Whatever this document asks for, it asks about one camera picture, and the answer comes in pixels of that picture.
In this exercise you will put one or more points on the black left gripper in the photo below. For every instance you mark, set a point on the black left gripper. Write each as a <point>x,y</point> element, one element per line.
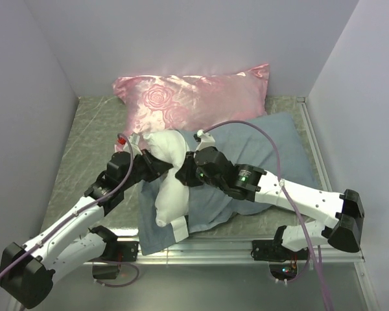
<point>156,166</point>

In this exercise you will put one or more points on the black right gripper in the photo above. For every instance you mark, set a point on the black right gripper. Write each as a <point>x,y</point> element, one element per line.
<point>185,173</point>

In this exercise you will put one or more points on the white pillow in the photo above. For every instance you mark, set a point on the white pillow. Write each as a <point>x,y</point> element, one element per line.
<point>172,201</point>

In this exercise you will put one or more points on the blue-grey pillowcase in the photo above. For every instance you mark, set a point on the blue-grey pillowcase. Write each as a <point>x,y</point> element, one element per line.
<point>210,207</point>

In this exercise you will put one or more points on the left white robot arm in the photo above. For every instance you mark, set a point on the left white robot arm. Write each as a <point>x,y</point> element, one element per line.
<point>28,272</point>

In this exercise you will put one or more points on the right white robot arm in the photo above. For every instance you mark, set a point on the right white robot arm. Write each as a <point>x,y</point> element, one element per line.
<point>337,217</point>

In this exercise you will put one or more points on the pink rose satin pillow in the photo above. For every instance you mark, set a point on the pink rose satin pillow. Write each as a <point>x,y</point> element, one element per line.
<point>191,102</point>

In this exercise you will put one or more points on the black left controller box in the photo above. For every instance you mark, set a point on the black left controller box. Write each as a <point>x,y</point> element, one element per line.
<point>105,272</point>

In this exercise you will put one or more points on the black controller box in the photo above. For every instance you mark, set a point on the black controller box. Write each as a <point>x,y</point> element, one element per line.
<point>105,272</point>
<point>283,272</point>

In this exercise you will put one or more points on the black right controller box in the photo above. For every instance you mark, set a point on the black right controller box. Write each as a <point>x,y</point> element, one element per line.
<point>283,272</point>

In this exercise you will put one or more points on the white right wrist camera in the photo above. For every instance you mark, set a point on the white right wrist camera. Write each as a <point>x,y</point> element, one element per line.
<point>204,140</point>

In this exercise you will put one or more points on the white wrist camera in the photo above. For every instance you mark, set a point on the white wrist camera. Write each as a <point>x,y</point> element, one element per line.
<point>128,144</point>
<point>204,140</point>

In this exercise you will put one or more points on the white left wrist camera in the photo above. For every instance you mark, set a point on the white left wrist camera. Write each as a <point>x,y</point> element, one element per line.
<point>128,144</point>

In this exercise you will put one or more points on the aluminium front frame rail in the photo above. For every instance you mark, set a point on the aluminium front frame rail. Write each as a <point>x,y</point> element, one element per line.
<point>201,251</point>

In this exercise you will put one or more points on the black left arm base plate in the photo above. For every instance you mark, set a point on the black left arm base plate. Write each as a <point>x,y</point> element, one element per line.
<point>126,250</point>

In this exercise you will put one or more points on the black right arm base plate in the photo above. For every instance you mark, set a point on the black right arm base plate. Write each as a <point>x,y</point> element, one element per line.
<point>266,251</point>

